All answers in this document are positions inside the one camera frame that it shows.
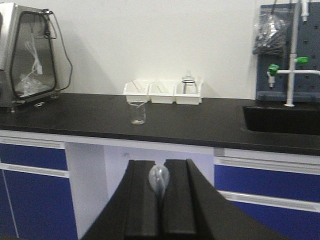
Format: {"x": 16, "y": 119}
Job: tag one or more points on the right white plastic bin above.
{"x": 188, "y": 99}

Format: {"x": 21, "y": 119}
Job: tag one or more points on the plastic bag of pegs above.
{"x": 271, "y": 30}

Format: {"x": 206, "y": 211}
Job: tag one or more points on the grey pegboard drying rack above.
{"x": 306, "y": 85}

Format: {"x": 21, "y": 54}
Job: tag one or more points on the blue left cabinet door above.
{"x": 36, "y": 207}

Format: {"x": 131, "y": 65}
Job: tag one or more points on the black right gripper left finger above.
{"x": 132, "y": 211}

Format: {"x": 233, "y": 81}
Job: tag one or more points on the left white plastic bin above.
{"x": 137, "y": 90}

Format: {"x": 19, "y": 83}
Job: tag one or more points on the middle white plastic bin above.
{"x": 162, "y": 92}

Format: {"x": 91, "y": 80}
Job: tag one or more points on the blue right lower drawer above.
{"x": 295, "y": 224}

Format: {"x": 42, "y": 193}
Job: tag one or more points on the round flask on stand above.
{"x": 189, "y": 85}

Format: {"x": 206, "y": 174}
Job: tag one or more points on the white plastic bin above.
{"x": 188, "y": 99}
{"x": 137, "y": 90}
{"x": 162, "y": 92}

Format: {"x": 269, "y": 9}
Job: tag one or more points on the transparent glass flask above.
{"x": 159, "y": 177}

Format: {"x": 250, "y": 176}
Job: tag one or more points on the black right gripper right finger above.
{"x": 193, "y": 209}

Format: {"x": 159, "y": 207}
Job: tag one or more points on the blue right cabinet drawer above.
{"x": 270, "y": 183}

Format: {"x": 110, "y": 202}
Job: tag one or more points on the black lab sink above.
{"x": 282, "y": 120}

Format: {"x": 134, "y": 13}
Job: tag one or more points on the empty glass beaker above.
{"x": 137, "y": 112}

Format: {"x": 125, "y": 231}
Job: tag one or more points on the white lab faucet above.
{"x": 301, "y": 11}

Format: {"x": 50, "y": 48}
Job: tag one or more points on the blue left cabinet drawer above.
{"x": 32, "y": 156}

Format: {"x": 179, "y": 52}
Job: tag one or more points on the blue cabinet drawer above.
{"x": 270, "y": 183}
{"x": 32, "y": 156}

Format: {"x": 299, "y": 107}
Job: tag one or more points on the stainless steel glove box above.
{"x": 27, "y": 67}

